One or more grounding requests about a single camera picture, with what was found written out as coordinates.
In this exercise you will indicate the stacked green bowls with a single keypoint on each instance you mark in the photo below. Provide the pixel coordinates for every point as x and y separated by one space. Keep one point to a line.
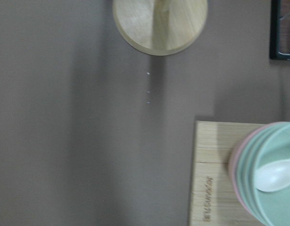
269 145

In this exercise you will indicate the pink bowl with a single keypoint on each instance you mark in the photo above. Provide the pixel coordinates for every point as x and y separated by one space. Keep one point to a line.
235 157

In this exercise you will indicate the wooden mug tree stand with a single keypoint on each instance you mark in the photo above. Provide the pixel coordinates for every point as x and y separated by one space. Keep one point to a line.
160 27

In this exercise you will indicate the white spoon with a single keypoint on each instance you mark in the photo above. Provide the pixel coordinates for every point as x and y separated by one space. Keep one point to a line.
273 177

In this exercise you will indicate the black framed box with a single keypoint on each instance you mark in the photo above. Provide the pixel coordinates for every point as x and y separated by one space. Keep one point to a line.
279 47

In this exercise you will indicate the wooden cutting board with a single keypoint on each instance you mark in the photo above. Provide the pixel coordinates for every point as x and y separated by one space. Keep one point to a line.
212 198

